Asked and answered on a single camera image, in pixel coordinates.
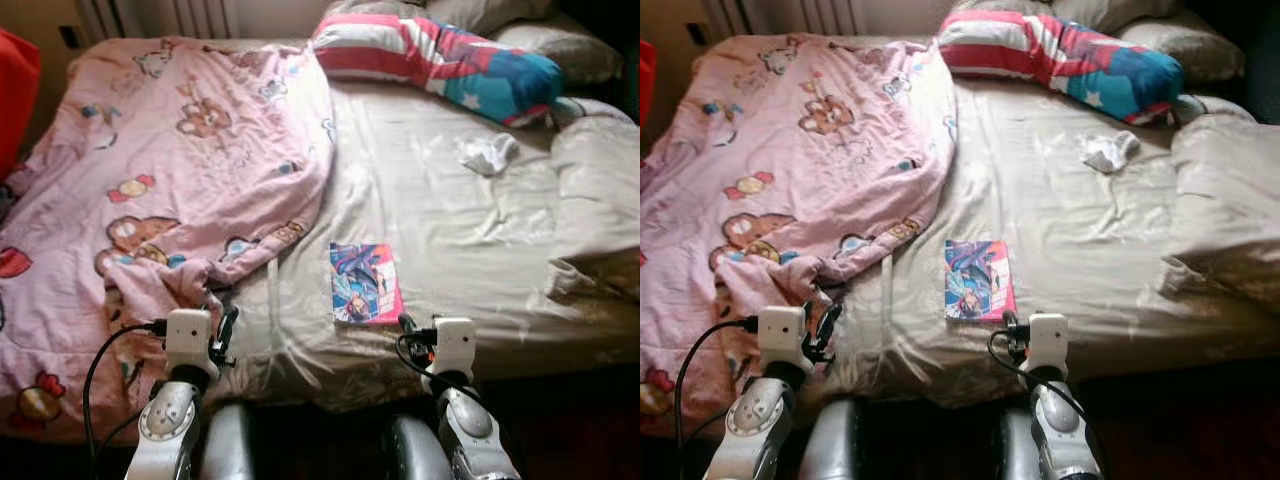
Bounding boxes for beige flower bed sheet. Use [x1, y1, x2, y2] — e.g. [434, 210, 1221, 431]
[830, 75, 1280, 401]
[200, 75, 641, 411]

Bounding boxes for anime cover book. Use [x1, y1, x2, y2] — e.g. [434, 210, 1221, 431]
[329, 242, 405, 326]
[944, 239, 1017, 323]

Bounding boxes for silver right robot leg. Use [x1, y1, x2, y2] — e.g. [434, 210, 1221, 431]
[385, 415, 451, 480]
[995, 408, 1046, 480]

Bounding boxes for pink bear print blanket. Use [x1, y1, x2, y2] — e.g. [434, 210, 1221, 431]
[640, 35, 959, 441]
[0, 38, 336, 441]

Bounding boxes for white crumpled sock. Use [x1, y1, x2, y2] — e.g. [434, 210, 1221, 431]
[1080, 130, 1141, 174]
[460, 133, 521, 178]

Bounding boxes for beige folded duvet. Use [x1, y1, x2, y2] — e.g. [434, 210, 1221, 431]
[548, 115, 641, 303]
[1165, 112, 1280, 311]

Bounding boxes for striped star bolster pillow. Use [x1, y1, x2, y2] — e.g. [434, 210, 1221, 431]
[937, 10, 1184, 126]
[312, 12, 566, 128]

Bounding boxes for red bean bag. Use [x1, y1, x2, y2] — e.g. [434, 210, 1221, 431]
[640, 40, 656, 156]
[0, 28, 43, 181]

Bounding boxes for white ribbed radiator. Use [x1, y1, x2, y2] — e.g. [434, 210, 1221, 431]
[700, 0, 866, 38]
[75, 0, 236, 41]

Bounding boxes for grey bed pillow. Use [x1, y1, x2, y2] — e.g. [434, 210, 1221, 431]
[490, 20, 626, 86]
[325, 0, 556, 36]
[950, 0, 1181, 31]
[1118, 18, 1246, 83]

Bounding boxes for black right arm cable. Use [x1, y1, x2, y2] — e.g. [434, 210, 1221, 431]
[988, 325, 1076, 401]
[395, 330, 481, 401]

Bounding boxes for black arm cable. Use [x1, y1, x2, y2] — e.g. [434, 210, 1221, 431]
[82, 320, 169, 471]
[675, 315, 763, 471]
[988, 325, 1076, 401]
[395, 330, 481, 401]

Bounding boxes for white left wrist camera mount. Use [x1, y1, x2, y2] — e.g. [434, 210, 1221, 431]
[757, 305, 809, 371]
[163, 309, 214, 376]

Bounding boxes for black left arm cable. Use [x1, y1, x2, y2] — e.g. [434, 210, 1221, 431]
[82, 320, 169, 471]
[675, 315, 763, 471]

